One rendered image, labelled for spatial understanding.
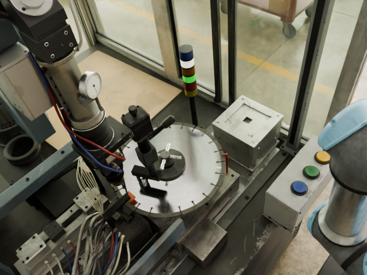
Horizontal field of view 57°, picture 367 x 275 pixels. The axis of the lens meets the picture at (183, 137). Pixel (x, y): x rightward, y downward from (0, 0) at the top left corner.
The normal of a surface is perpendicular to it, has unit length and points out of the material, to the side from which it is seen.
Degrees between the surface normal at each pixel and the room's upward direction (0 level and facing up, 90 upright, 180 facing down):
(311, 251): 0
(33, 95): 90
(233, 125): 0
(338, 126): 47
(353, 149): 64
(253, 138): 0
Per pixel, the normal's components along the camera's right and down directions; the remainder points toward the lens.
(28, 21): 0.44, -0.12
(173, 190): -0.11, -0.64
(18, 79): 0.73, 0.47
